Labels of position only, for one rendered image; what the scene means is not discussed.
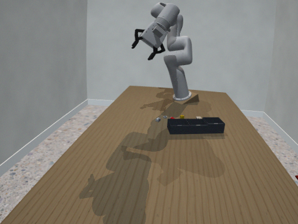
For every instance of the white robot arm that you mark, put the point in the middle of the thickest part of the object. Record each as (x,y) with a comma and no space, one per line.
(180,47)

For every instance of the dark grey rack of three bins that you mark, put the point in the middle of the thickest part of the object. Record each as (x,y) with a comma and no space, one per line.
(200,126)

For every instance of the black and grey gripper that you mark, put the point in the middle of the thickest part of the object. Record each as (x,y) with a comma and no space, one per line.
(151,39)

